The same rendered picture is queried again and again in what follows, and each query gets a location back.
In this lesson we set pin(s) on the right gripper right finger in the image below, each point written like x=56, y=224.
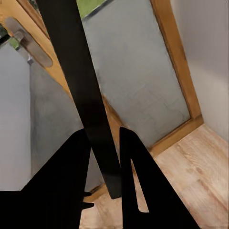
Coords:
x=166, y=209

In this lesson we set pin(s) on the poster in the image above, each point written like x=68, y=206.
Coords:
x=64, y=26

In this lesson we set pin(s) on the door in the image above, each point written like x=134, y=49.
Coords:
x=142, y=73

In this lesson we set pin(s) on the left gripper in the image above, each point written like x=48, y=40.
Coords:
x=87, y=205

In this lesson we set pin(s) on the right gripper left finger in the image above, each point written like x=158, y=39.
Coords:
x=53, y=199

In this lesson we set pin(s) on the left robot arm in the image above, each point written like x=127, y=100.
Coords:
x=6, y=197

